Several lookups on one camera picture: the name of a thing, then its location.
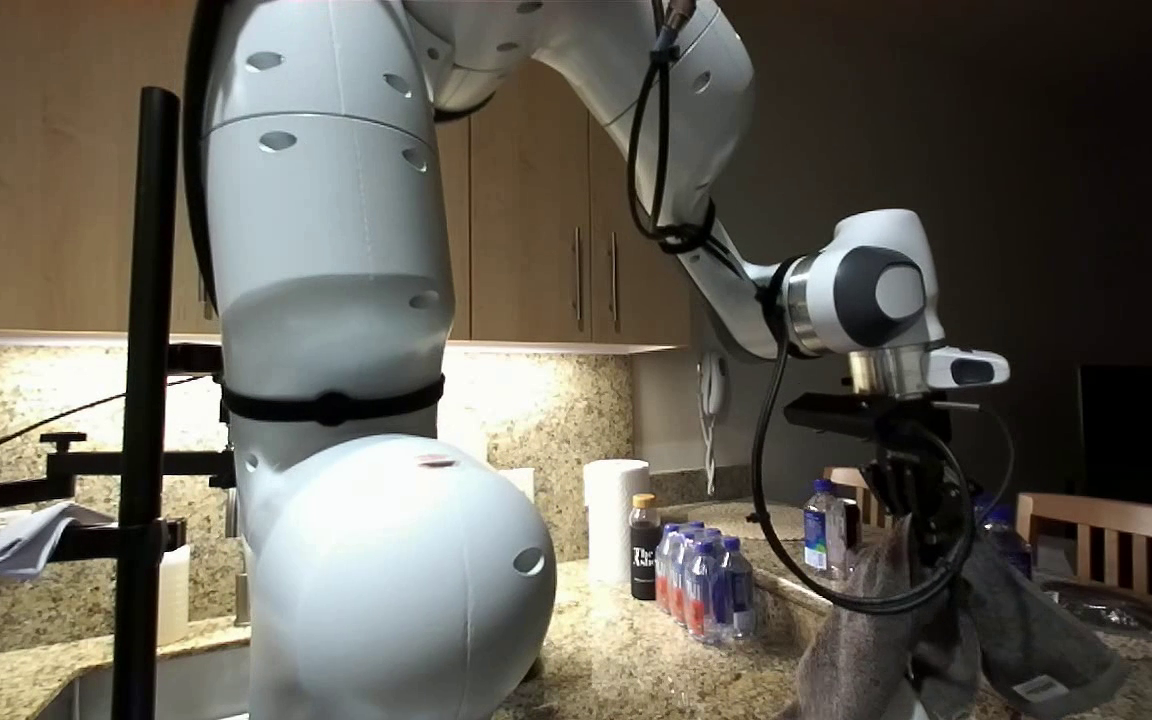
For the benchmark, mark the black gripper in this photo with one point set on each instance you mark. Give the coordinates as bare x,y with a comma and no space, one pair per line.
922,472

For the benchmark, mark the gray towel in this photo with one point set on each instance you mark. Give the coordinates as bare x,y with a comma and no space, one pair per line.
856,654

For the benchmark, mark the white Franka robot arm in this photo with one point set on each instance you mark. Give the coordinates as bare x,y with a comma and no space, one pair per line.
321,201

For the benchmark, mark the white paper towel roll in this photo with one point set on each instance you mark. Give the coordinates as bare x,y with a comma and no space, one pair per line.
611,520

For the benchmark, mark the clear plastic wrap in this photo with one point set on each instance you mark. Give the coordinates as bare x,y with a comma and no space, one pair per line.
1118,609

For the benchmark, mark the wrapped water bottle pack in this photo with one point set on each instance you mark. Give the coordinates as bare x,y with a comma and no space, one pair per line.
703,586

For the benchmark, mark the dark screen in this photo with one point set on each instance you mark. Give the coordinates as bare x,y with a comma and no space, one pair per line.
1143,432

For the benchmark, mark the dark drink bottle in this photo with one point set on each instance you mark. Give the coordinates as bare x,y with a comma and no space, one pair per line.
647,552

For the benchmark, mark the steel sink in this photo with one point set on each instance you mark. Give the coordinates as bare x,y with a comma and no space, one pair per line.
210,682

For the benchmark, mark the white container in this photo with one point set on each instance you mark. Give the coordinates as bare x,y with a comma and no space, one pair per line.
177,601

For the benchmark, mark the black stand pole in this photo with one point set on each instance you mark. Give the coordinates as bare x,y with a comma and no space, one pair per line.
148,264

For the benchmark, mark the white crumpled paper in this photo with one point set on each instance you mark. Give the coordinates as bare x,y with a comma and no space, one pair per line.
29,540

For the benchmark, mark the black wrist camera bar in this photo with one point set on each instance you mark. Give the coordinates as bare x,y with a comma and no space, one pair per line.
840,408

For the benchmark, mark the wooden wall cabinet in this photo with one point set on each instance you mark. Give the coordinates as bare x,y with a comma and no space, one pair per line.
538,214

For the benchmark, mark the black stereo camera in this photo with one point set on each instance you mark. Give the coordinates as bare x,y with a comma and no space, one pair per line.
199,356

